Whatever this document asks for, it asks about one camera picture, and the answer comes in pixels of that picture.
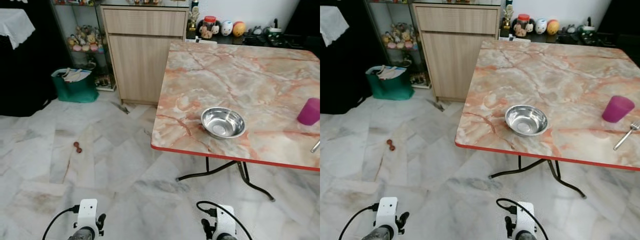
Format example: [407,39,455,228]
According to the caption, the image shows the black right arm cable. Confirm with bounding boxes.
[196,200,254,240]
[496,198,550,240]

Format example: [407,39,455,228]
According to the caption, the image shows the red lid glass jar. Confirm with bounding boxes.
[515,14,532,38]
[202,16,221,40]

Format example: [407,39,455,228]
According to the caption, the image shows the small steel bowl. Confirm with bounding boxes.
[200,107,247,140]
[504,104,549,137]

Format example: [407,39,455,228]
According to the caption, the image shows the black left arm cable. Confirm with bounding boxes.
[338,203,379,240]
[42,205,81,240]

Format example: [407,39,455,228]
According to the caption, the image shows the white lace cloth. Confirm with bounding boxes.
[0,8,36,49]
[320,5,349,47]

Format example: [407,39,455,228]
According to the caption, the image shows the gold trophy figure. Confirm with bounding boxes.
[502,0,515,37]
[189,0,200,38]

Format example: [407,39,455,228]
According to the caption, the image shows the black upright piano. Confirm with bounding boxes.
[0,0,56,117]
[320,0,368,115]

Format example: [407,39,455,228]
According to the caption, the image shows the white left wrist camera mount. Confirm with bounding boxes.
[375,196,399,233]
[76,198,99,233]

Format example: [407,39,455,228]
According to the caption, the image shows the pink plastic cup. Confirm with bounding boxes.
[297,98,321,126]
[601,95,636,124]

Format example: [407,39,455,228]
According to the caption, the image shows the black television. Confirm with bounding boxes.
[298,0,321,37]
[597,0,640,36]

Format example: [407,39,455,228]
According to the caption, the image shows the marble pattern folding table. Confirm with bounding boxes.
[455,39,640,200]
[151,40,321,202]

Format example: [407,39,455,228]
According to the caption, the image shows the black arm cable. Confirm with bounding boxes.
[42,205,81,240]
[196,200,254,240]
[496,198,550,240]
[338,203,379,240]

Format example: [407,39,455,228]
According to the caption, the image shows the white paper bundle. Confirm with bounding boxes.
[59,67,92,83]
[372,65,407,81]

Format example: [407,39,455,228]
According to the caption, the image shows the light wooden cabinet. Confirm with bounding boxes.
[100,5,190,106]
[414,2,502,103]

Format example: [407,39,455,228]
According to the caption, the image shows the green bag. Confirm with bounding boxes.
[51,67,99,104]
[365,65,415,101]

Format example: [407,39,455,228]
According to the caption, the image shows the glass display shelf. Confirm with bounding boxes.
[364,0,432,90]
[50,0,117,92]

